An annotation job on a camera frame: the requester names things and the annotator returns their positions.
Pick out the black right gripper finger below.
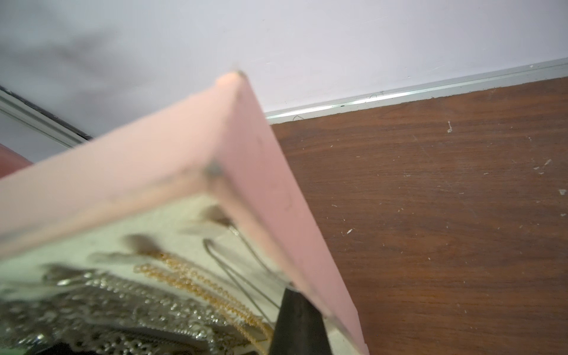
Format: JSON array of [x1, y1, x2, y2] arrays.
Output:
[[269, 288, 332, 355]]

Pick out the thin silver necklace chain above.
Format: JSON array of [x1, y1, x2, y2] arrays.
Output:
[[201, 221, 296, 329]]

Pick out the pink jewelry box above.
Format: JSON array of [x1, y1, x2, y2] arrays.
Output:
[[1, 72, 368, 354]]

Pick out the potted plant pink vase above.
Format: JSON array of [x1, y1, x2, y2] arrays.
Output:
[[0, 144, 33, 178]]

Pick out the silver chunky chain necklace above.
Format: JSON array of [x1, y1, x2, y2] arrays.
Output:
[[39, 265, 249, 355]]

